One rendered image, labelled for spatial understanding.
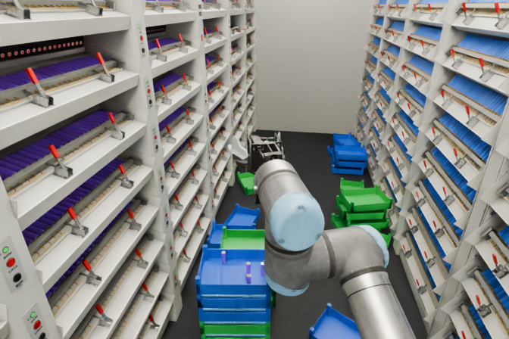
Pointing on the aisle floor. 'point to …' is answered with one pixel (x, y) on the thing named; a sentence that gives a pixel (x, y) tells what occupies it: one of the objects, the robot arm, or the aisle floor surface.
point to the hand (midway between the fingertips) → (253, 146)
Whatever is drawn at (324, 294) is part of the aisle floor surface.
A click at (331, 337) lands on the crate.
